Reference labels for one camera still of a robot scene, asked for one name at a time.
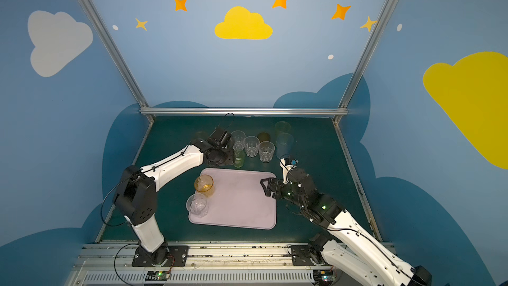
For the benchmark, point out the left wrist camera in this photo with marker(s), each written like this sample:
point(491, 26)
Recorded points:
point(220, 138)

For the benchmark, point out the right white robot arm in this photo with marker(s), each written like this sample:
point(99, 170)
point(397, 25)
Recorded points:
point(346, 245)

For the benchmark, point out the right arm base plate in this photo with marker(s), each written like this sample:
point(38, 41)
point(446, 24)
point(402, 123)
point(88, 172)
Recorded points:
point(305, 255)

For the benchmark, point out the clear faceted glass back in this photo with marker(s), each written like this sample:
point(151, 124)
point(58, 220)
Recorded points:
point(238, 138)

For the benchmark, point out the green faceted glass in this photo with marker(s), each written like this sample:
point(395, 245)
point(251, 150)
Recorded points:
point(240, 158)

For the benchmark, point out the tall yellow glass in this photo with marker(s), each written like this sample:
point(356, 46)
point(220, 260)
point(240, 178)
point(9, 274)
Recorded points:
point(201, 137)

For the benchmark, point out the lilac plastic tray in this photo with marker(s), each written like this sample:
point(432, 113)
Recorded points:
point(238, 200)

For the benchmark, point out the right aluminium frame post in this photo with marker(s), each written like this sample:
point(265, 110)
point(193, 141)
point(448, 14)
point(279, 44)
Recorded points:
point(375, 36)

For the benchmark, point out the green circuit board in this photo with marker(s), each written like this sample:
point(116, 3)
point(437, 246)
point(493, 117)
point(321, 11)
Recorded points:
point(324, 277)
point(158, 276)

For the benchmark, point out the aluminium frame post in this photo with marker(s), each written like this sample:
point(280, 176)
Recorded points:
point(101, 28)
point(375, 36)

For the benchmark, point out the aluminium front rail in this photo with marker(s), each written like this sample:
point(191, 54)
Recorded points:
point(208, 263)

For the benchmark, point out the right green circuit board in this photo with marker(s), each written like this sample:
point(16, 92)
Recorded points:
point(324, 277)

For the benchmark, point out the left green circuit board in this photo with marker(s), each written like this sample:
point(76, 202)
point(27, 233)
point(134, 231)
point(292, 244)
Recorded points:
point(158, 276)

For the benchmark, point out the small dark brown cup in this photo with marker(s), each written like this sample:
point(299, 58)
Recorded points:
point(264, 137)

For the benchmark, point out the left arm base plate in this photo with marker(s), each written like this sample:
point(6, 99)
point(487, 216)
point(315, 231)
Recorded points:
point(164, 256)

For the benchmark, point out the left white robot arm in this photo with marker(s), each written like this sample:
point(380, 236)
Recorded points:
point(136, 197)

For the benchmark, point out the tall pale green glass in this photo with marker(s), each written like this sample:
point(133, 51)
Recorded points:
point(282, 127)

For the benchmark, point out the left aluminium frame post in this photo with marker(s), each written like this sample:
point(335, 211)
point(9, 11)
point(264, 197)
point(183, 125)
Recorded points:
point(101, 28)

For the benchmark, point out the clear faceted glass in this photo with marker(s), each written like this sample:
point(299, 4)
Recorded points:
point(251, 145)
point(238, 138)
point(266, 151)
point(197, 205)

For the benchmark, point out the amber faceted glass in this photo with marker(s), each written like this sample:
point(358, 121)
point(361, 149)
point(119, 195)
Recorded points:
point(204, 184)

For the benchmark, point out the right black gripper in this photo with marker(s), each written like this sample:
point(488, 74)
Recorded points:
point(278, 187)

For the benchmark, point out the tall pale blue glass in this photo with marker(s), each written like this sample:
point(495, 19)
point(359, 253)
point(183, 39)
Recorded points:
point(284, 144)

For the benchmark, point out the back horizontal aluminium bar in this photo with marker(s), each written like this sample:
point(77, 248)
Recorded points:
point(242, 112)

